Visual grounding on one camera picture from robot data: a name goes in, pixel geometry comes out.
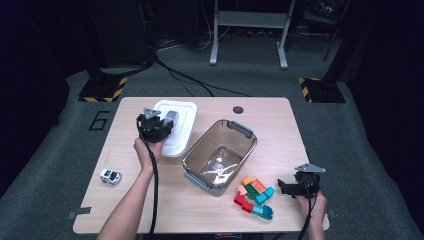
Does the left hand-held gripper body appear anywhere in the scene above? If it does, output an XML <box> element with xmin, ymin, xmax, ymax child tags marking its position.
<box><xmin>136</xmin><ymin>107</ymin><xmax>170</xmax><ymax>144</ymax></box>

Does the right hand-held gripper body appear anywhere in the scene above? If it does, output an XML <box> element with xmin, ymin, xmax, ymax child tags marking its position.
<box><xmin>293</xmin><ymin>162</ymin><xmax>327</xmax><ymax>200</ymax></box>

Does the white lid with grey handle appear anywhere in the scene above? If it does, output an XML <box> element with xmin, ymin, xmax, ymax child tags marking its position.
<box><xmin>151</xmin><ymin>98</ymin><xmax>199</xmax><ymax>159</ymax></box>

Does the coral toy block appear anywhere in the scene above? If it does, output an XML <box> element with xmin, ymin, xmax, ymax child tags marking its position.
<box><xmin>251</xmin><ymin>178</ymin><xmax>268</xmax><ymax>195</ymax></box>

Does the green toy block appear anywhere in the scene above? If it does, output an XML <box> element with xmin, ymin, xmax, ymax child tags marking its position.
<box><xmin>245</xmin><ymin>184</ymin><xmax>262</xmax><ymax>201</ymax></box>

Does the brown transparent storage box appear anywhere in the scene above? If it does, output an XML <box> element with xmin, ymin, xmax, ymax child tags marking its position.
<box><xmin>181</xmin><ymin>118</ymin><xmax>259</xmax><ymax>198</ymax></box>

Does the white toy car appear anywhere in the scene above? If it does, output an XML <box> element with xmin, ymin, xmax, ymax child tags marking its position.
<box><xmin>99</xmin><ymin>168</ymin><xmax>123</xmax><ymax>187</ymax></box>

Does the person's left hand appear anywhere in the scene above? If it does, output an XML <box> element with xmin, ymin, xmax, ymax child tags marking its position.
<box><xmin>132</xmin><ymin>136</ymin><xmax>165</xmax><ymax>173</ymax></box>

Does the person's right hand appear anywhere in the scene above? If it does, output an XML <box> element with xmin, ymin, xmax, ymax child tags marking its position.
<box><xmin>295</xmin><ymin>190</ymin><xmax>329</xmax><ymax>225</ymax></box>

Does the black base with yellow stripes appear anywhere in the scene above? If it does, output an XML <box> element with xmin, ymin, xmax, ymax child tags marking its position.
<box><xmin>297</xmin><ymin>76</ymin><xmax>347</xmax><ymax>104</ymax></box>
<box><xmin>78</xmin><ymin>76</ymin><xmax>129</xmax><ymax>104</ymax></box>

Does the black cabinet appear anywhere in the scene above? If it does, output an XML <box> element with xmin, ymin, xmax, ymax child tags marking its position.
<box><xmin>84</xmin><ymin>0</ymin><xmax>156</xmax><ymax>68</ymax></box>

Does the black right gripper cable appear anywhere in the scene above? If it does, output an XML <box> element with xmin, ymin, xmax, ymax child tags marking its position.
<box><xmin>297</xmin><ymin>171</ymin><xmax>319</xmax><ymax>240</ymax></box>

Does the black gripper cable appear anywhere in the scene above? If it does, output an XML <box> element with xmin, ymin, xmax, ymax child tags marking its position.
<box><xmin>297</xmin><ymin>171</ymin><xmax>319</xmax><ymax>240</ymax></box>
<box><xmin>136</xmin><ymin>121</ymin><xmax>161</xmax><ymax>236</ymax></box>

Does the black floor cable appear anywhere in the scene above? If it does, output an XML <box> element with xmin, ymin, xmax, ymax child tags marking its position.
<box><xmin>99</xmin><ymin>54</ymin><xmax>252</xmax><ymax>98</ymax></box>

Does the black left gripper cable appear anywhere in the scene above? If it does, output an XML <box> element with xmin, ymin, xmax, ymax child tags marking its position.
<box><xmin>136</xmin><ymin>121</ymin><xmax>161</xmax><ymax>236</ymax></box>

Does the grey metal stand frame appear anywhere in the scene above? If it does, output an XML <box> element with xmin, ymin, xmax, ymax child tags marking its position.
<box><xmin>208</xmin><ymin>0</ymin><xmax>297</xmax><ymax>70</ymax></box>

